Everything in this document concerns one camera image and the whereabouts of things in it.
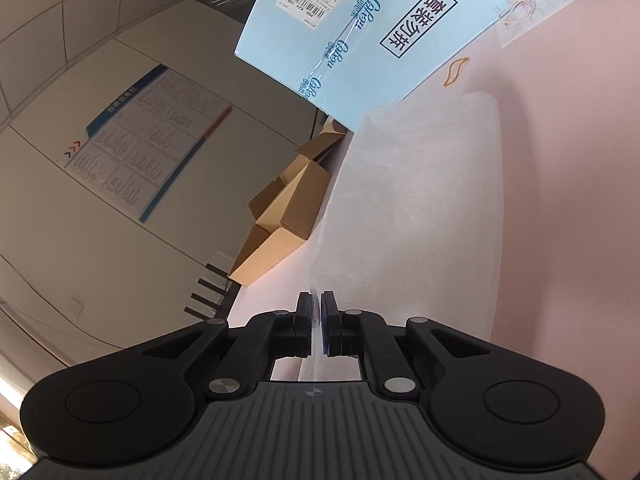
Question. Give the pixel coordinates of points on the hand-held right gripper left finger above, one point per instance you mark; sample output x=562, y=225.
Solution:
x=305, y=320

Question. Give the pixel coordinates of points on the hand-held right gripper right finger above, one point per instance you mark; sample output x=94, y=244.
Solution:
x=333, y=327

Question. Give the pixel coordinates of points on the white translucent paper sheet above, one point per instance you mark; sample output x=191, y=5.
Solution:
x=415, y=200

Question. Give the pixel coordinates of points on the clear bag of rubber bands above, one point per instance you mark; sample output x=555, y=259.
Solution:
x=537, y=15

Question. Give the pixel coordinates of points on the large brown cardboard box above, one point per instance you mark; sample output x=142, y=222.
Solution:
x=280, y=240

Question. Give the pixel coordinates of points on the yellow rubber band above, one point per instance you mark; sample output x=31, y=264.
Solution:
x=454, y=71

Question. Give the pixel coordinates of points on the light blue cardboard box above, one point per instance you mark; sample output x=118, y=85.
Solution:
x=360, y=75

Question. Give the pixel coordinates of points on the blue bordered wall poster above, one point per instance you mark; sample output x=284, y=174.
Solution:
x=145, y=145

